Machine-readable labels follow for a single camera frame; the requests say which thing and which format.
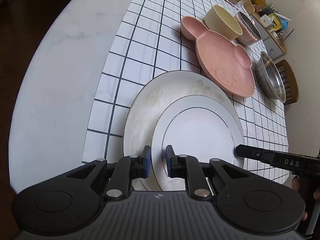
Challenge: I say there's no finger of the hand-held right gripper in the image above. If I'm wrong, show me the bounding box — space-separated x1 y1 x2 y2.
236 144 275 167

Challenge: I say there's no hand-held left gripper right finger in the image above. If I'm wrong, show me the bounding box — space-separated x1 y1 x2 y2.
166 145 253 198

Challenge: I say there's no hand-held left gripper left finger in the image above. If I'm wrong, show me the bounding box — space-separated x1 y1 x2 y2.
66 145 152 201

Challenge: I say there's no small white gold-rimmed plate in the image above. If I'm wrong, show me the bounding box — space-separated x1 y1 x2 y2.
151 94 242 188

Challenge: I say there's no cream round bowl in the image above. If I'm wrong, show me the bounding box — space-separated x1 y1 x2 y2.
204 5 243 40

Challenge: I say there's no person's right hand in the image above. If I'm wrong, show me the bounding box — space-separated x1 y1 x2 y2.
291 176 320 222

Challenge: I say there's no large white floral plate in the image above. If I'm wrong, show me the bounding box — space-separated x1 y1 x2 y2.
122 70 245 193

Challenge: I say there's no stainless steel bowl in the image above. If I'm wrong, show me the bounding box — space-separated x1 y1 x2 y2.
254 51 287 103

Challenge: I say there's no wooden chair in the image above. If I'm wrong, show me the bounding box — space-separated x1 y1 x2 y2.
275 59 299 105

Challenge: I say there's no pink bear-shaped plate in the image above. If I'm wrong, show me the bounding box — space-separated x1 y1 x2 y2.
180 16 256 97

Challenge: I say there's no grey wooden-top cabinet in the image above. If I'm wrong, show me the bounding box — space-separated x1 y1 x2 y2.
251 12 288 60

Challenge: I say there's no pink steel-lined bowl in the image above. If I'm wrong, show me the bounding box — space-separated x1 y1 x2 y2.
234 11 262 46

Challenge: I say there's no white black checked tablecloth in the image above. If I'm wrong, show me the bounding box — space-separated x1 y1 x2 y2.
82 0 289 192

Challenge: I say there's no white small box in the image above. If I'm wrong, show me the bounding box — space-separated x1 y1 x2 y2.
260 15 273 28

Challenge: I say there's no yellow tissue box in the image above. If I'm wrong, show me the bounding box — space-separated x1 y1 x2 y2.
269 14 284 30

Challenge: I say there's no white tube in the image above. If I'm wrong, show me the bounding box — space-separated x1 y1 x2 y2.
275 12 292 22

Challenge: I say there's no wooden organizer tray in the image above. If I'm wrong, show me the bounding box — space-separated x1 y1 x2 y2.
243 0 256 15

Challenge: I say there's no orange snack packet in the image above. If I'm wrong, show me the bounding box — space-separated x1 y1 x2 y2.
250 0 269 11

